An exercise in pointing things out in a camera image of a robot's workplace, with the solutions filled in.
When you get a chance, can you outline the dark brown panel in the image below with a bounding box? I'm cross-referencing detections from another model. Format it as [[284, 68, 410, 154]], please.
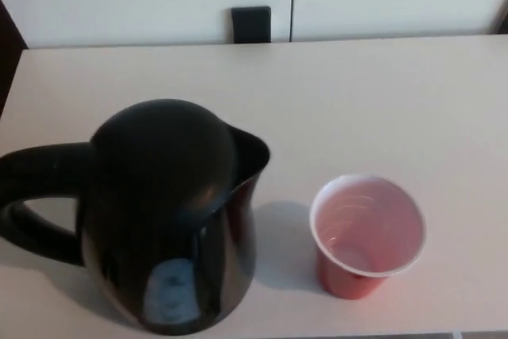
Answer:
[[0, 0, 28, 117]]

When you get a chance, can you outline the red plastic cup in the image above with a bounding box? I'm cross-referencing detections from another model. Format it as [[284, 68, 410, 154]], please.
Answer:
[[309, 174, 428, 300]]

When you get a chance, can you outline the black electric kettle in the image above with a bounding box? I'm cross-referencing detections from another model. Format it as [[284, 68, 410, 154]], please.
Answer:
[[0, 98, 271, 335]]

